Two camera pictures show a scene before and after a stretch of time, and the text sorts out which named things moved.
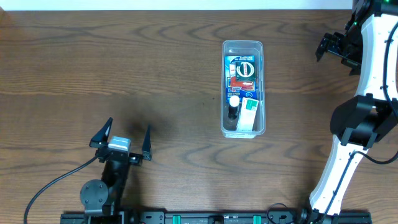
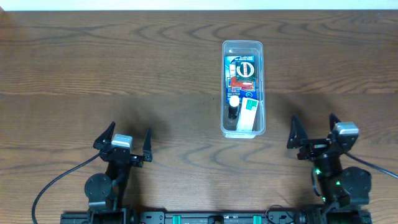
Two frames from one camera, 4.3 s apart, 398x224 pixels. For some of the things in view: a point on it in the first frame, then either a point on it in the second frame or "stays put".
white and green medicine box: x=247 y=114 stays put
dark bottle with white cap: x=234 y=102 stays put
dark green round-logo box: x=245 y=71 stays put
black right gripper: x=334 y=45 to x=316 y=149
